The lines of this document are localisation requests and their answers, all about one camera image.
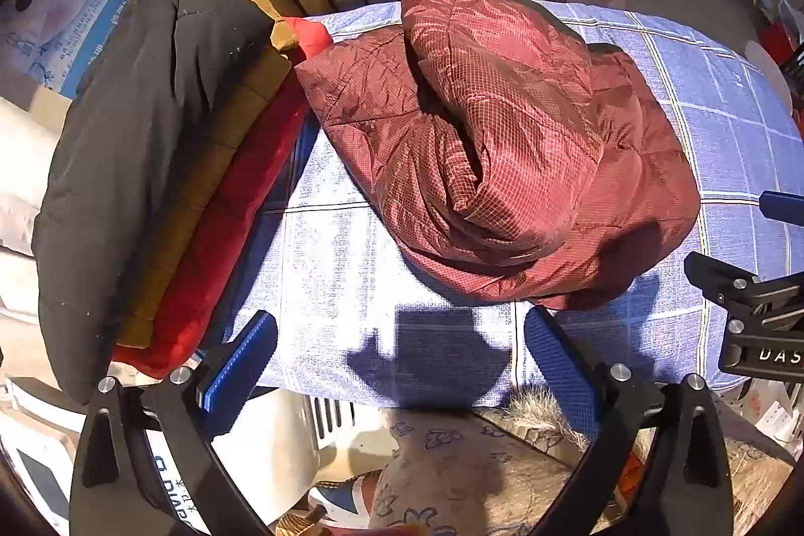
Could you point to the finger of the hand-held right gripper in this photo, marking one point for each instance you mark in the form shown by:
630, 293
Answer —
722, 278
784, 207

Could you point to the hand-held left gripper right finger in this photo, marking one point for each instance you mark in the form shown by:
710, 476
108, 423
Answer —
562, 366

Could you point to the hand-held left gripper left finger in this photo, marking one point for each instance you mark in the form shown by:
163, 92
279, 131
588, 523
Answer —
237, 369

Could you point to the maroon quilted jacket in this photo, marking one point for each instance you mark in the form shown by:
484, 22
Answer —
502, 146

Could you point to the grey fur trim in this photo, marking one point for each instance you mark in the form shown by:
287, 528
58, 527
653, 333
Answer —
540, 410

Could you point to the white plastic basket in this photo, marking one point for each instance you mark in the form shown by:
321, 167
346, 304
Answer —
326, 420

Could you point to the brown woven mat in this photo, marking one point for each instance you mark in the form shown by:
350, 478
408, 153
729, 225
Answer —
754, 467

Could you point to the red padded garment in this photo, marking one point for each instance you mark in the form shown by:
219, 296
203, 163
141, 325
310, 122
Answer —
238, 234

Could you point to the blue checked blanket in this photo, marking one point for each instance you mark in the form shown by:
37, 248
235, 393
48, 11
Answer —
352, 272

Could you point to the beige floral cloth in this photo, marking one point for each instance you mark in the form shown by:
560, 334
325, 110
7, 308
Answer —
452, 473

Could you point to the blue white sneaker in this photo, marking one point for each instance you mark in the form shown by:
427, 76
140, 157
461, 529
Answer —
342, 501

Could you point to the mustard brown garment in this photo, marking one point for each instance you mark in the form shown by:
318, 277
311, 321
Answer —
201, 184

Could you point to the white appliance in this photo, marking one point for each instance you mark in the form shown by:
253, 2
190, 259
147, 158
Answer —
37, 448

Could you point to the black padded jacket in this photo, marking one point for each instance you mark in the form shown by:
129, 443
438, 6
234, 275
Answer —
125, 134

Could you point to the white cushion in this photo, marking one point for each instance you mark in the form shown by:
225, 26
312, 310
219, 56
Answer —
19, 165

